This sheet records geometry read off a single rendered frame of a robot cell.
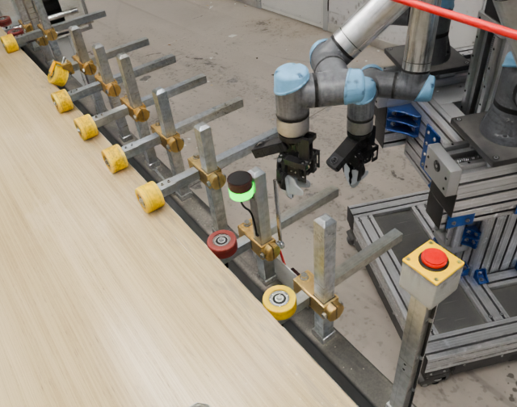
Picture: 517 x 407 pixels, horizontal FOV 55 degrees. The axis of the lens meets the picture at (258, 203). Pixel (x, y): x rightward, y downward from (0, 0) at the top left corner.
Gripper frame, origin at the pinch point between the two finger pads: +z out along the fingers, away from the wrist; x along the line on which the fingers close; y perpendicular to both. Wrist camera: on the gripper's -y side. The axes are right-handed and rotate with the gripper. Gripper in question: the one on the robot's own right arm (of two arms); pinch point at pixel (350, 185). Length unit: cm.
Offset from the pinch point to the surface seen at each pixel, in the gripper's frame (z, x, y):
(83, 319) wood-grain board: -8, 0, -87
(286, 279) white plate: 8.7, -11.0, -35.4
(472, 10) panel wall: 35, 108, 218
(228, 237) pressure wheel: -7.9, -0.5, -46.1
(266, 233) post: -7.5, -6.0, -37.2
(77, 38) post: -25, 119, -38
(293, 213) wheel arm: -3.5, -1.1, -24.2
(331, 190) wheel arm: -3.4, -0.6, -8.9
